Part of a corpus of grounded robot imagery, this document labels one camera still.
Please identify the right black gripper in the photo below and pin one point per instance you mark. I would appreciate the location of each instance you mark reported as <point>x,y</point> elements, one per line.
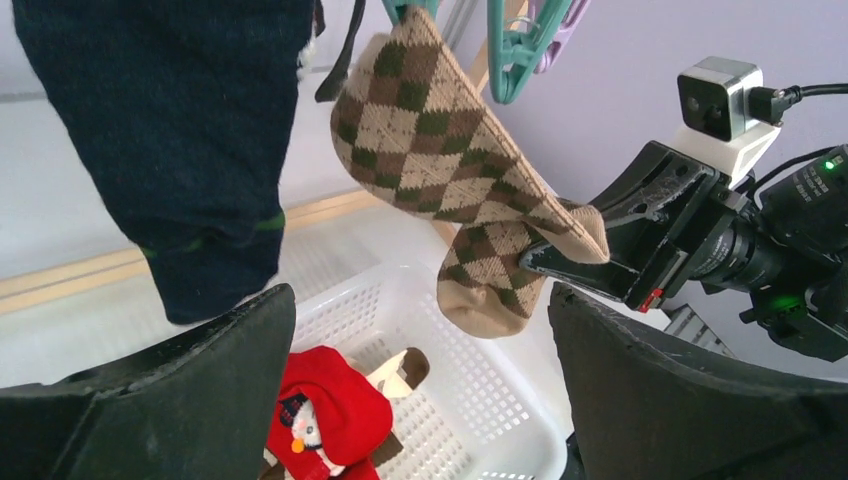
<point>669,219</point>

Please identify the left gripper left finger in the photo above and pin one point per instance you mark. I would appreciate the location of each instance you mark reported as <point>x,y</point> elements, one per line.
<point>196,406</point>

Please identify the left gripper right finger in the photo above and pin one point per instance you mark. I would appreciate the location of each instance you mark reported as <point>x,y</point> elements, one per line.
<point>647,405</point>

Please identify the brown cream striped sock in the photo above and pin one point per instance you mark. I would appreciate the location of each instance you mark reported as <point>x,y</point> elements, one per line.
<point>399,376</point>

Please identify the argyle brown sock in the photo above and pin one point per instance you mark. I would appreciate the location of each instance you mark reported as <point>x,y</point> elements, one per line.
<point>412,130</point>

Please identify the brown white wavy sock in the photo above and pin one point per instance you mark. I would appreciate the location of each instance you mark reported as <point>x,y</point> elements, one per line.
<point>272,469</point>

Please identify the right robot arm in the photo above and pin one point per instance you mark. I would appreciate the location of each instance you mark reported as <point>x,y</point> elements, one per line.
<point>796,274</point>

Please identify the white oval clip hanger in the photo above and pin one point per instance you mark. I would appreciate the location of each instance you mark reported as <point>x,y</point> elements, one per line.
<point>523,40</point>

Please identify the white plastic laundry basket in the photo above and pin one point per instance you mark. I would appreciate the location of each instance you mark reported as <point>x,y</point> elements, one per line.
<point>493,409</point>

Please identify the santa pattern dark sock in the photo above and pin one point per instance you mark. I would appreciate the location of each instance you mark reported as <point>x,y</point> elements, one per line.
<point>172,132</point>

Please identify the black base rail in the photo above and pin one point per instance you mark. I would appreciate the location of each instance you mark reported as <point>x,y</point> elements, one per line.
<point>688,326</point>

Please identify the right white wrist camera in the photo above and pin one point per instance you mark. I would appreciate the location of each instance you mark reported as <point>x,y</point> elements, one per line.
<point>718,130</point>

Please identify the wooden drying rack frame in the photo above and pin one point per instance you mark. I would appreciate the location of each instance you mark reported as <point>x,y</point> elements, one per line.
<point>199,245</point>

